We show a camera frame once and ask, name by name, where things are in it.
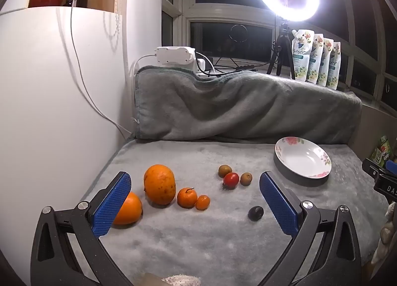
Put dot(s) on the floral white plate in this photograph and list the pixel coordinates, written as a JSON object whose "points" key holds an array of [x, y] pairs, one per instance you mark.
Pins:
{"points": [[304, 157]]}

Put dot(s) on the orange kumquat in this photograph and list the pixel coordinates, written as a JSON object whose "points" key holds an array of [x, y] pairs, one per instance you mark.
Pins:
{"points": [[202, 203]]}

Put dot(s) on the large bumpy orange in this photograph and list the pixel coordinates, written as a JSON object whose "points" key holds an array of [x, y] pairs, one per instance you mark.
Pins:
{"points": [[159, 183]]}

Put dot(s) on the white power strip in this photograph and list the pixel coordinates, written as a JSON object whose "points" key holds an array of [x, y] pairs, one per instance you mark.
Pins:
{"points": [[173, 55]]}

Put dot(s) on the dark wrinkled fruit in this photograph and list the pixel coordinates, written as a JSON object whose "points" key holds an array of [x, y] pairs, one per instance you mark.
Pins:
{"points": [[256, 213]]}

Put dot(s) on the white plug adapter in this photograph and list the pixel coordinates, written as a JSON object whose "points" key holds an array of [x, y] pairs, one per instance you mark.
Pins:
{"points": [[201, 64]]}

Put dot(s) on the small tangerine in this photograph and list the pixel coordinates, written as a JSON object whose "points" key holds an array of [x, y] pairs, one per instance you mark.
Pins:
{"points": [[187, 197]]}

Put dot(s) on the white window frame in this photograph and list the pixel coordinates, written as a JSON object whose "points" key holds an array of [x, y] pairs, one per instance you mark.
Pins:
{"points": [[223, 13]]}

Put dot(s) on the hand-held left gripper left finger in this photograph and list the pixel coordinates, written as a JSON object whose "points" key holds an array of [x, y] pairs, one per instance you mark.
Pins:
{"points": [[111, 205]]}

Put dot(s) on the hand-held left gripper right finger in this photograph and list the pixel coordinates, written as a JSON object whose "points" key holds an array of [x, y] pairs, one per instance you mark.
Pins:
{"points": [[279, 205]]}

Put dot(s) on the red cherry tomato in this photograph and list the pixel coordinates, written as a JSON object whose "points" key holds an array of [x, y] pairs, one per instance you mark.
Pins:
{"points": [[231, 180]]}

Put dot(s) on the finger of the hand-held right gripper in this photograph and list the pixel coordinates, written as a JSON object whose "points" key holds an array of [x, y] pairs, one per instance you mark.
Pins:
{"points": [[391, 166], [370, 166]]}

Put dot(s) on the small brown fruit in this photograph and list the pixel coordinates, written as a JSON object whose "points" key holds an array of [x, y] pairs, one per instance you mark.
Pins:
{"points": [[246, 178], [225, 170]]}

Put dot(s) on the round smooth orange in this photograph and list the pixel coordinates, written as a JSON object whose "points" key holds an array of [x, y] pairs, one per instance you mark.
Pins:
{"points": [[131, 210]]}

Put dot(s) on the white rounded cabinet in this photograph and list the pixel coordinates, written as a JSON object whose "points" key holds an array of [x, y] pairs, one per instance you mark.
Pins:
{"points": [[46, 87]]}

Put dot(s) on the green snack package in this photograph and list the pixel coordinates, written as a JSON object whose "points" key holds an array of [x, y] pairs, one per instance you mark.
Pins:
{"points": [[383, 149]]}

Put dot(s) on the floral refill pouch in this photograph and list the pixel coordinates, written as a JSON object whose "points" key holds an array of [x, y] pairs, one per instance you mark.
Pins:
{"points": [[314, 60], [326, 63], [335, 66], [300, 56]]}

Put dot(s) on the small dark bottle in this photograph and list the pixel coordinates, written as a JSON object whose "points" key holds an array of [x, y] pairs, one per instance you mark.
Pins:
{"points": [[69, 2]]}

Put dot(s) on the grey plush mat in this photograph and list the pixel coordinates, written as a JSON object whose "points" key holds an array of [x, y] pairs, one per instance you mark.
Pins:
{"points": [[201, 242]]}

